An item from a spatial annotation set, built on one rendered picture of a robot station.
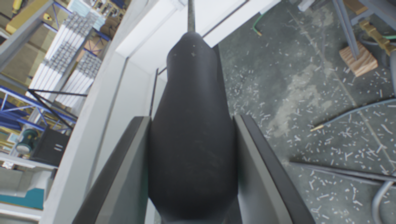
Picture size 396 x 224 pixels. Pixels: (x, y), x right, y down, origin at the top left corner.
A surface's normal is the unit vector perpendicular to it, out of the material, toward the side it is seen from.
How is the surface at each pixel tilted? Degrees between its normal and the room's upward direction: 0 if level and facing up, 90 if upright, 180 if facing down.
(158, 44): 90
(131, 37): 90
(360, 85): 0
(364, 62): 0
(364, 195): 0
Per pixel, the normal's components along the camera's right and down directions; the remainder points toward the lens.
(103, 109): 0.73, -0.44
